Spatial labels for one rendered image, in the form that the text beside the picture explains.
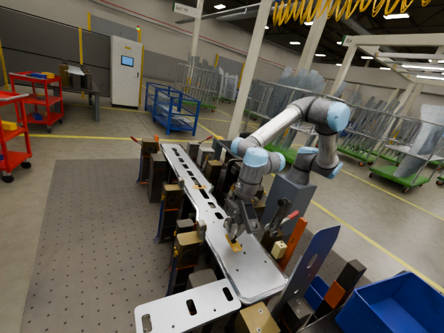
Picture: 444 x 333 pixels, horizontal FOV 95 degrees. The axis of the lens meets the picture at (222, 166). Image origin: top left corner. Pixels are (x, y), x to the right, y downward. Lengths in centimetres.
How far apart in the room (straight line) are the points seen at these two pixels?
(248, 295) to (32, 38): 811
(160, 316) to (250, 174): 46
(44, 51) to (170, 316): 799
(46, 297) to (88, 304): 16
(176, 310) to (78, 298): 51
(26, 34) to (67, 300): 768
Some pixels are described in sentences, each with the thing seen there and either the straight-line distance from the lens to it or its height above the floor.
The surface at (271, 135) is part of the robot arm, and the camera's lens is 87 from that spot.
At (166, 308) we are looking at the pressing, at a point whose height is 100.
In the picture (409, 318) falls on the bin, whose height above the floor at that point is 103.
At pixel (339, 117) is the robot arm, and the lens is 97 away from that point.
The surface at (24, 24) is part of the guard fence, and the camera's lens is 830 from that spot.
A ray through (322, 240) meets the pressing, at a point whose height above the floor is 130.
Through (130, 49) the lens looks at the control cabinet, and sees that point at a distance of 751.
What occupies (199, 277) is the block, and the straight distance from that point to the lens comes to 78.
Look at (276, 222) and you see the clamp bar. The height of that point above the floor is 111.
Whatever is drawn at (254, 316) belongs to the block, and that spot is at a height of 106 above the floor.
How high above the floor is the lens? 160
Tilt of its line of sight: 23 degrees down
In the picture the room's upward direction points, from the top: 14 degrees clockwise
